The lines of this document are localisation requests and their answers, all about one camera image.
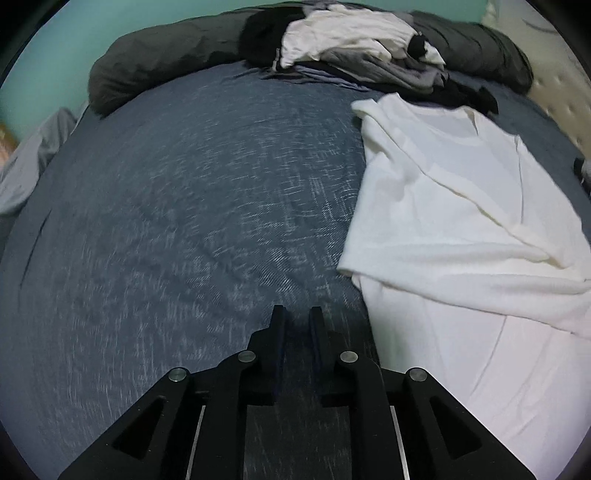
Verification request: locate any blue patterned bedspread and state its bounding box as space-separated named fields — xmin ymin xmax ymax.
xmin=0 ymin=62 xmax=591 ymax=480

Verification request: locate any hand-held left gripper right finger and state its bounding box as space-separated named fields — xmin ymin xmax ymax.
xmin=308 ymin=305 xmax=536 ymax=480

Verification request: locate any light grey cloth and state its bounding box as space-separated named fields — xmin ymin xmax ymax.
xmin=0 ymin=107 xmax=88 ymax=217

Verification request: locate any grey crumpled garment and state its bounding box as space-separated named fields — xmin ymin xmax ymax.
xmin=295 ymin=46 xmax=451 ymax=92

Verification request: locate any white long-sleeve shirt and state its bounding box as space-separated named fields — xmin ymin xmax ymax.
xmin=337 ymin=92 xmax=591 ymax=467

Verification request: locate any dark grey rolled duvet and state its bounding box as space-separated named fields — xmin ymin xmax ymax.
xmin=88 ymin=7 xmax=534 ymax=116

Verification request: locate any grey and black folded garment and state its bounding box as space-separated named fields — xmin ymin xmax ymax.
xmin=574 ymin=157 xmax=591 ymax=191

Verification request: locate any cream tufted headboard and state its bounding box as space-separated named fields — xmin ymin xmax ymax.
xmin=480 ymin=0 xmax=591 ymax=153

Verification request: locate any white crumpled garment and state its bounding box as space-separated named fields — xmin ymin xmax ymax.
xmin=279 ymin=4 xmax=446 ymax=70

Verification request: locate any pale blue crumpled garment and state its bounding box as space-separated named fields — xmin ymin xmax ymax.
xmin=263 ymin=65 xmax=365 ymax=90

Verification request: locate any pile of mixed clothes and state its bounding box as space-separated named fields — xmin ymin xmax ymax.
xmin=242 ymin=9 xmax=499 ymax=114

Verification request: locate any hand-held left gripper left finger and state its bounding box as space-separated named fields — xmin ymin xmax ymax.
xmin=58 ymin=305 xmax=287 ymax=480

